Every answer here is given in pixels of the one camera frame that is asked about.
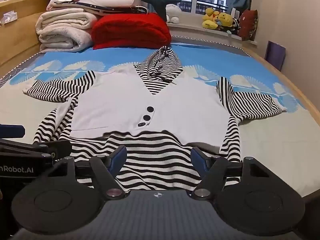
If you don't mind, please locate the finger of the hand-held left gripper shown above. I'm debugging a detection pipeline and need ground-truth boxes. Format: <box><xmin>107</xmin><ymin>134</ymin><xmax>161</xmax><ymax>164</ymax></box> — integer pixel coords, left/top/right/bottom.
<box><xmin>0</xmin><ymin>139</ymin><xmax>72</xmax><ymax>160</ymax></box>
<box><xmin>0</xmin><ymin>124</ymin><xmax>26</xmax><ymax>139</ymax></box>

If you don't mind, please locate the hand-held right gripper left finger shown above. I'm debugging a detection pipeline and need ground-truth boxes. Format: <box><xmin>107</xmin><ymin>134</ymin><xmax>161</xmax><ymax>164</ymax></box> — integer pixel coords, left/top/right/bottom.
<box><xmin>45</xmin><ymin>145</ymin><xmax>130</xmax><ymax>200</ymax></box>

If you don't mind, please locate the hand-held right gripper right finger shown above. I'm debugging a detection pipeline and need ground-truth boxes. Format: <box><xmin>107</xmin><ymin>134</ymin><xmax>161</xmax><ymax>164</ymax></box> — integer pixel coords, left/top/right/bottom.
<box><xmin>190</xmin><ymin>147</ymin><xmax>272</xmax><ymax>200</ymax></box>

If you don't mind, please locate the striped black white hooded top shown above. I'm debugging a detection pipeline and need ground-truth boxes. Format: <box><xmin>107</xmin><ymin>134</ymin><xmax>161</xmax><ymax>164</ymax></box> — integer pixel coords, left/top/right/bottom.
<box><xmin>22</xmin><ymin>46</ymin><xmax>288</xmax><ymax>193</ymax></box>

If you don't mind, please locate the blue white printed bed mat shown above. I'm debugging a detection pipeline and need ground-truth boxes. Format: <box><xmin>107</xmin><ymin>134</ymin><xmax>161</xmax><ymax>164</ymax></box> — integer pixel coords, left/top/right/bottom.
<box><xmin>0</xmin><ymin>41</ymin><xmax>320</xmax><ymax>198</ymax></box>

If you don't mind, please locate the white rolled quilt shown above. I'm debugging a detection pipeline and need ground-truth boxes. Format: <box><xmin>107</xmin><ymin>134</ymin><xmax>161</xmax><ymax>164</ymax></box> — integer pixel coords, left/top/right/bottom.
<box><xmin>36</xmin><ymin>8</ymin><xmax>97</xmax><ymax>54</ymax></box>

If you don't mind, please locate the tissue pack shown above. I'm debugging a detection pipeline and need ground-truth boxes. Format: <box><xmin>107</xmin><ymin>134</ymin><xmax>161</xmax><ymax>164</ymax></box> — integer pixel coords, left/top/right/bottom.
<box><xmin>0</xmin><ymin>10</ymin><xmax>19</xmax><ymax>26</ymax></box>

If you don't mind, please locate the red folded blanket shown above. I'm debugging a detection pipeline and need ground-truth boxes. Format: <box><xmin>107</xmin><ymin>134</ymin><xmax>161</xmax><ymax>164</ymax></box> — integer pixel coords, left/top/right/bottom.
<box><xmin>91</xmin><ymin>12</ymin><xmax>172</xmax><ymax>50</ymax></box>

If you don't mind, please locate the white windowsill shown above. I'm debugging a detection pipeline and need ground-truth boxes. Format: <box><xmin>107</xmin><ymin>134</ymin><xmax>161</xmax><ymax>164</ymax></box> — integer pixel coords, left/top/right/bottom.
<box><xmin>166</xmin><ymin>22</ymin><xmax>258</xmax><ymax>46</ymax></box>

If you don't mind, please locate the purple box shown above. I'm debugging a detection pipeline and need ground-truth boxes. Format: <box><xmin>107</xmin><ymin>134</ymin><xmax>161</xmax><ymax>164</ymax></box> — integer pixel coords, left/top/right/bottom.
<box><xmin>264</xmin><ymin>41</ymin><xmax>286</xmax><ymax>72</ymax></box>

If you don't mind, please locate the black white plush toy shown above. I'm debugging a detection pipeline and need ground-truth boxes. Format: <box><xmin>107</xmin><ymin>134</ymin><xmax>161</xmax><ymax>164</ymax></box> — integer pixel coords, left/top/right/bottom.
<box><xmin>226</xmin><ymin>17</ymin><xmax>242</xmax><ymax>34</ymax></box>

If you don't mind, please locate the yellow plush toy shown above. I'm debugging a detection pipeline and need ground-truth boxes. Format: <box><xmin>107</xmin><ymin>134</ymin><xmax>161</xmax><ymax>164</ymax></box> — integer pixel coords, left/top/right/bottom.
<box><xmin>216</xmin><ymin>12</ymin><xmax>234</xmax><ymax>32</ymax></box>
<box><xmin>202</xmin><ymin>7</ymin><xmax>221</xmax><ymax>29</ymax></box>

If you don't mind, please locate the navy patterned folded cloth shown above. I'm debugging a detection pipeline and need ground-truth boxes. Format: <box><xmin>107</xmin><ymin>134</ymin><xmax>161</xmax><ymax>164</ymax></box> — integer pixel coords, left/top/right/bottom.
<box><xmin>54</xmin><ymin>1</ymin><xmax>150</xmax><ymax>16</ymax></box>

